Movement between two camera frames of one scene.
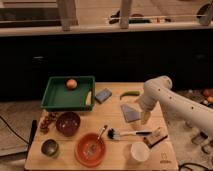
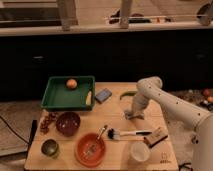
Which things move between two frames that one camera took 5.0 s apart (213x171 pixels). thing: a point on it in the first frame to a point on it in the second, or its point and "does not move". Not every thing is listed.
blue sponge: (103, 95) does not move
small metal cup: (50, 147) does not move
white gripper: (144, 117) to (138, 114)
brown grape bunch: (45, 119) does not move
